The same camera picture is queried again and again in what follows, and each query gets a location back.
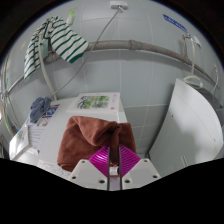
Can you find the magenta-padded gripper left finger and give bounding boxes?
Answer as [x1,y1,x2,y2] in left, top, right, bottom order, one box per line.
[67,145,115,192]

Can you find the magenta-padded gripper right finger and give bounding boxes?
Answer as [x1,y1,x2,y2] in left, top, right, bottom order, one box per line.
[113,144,162,192]

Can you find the brown towel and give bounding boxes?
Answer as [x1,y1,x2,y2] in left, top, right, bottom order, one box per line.
[56,115,138,173]

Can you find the printed table paper sheet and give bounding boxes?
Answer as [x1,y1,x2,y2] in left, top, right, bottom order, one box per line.
[36,158,73,180]

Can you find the white text paper sheet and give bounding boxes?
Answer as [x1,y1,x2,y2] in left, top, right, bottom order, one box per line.
[27,120,48,155]

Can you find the white appliance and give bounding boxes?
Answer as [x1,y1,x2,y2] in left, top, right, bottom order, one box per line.
[147,77,224,178]

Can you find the colourful printed leaflet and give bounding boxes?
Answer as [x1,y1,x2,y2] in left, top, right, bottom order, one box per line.
[40,103,61,128]

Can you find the small plant photo booklet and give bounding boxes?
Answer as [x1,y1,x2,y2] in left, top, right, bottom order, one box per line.
[67,92,121,114]

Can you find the large plant photo booklet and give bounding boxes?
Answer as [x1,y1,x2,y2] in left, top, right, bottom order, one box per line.
[8,121,31,161]

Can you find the blue-grey crumpled cloth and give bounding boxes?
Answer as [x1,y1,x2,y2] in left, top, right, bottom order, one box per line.
[28,96,53,124]

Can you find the thin white pipe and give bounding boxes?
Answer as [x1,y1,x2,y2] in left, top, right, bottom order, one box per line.
[37,35,58,101]

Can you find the green-white striped garment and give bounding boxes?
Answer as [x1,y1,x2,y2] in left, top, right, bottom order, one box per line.
[22,16,90,81]

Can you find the green cable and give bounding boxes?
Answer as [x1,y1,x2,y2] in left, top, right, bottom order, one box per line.
[1,77,18,135]

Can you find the white hose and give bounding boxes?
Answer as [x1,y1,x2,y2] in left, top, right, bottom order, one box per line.
[182,39,205,90]

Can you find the grey power cable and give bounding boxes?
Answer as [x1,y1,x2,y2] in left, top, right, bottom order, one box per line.
[52,7,122,98]

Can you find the white wall tap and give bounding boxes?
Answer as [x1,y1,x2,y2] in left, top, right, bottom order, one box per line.
[182,32,203,50]

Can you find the blue wall sticker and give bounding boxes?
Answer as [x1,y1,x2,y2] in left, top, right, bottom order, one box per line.
[162,13,189,34]

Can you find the white wall socket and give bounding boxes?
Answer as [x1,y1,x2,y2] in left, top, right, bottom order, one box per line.
[109,0,130,11]

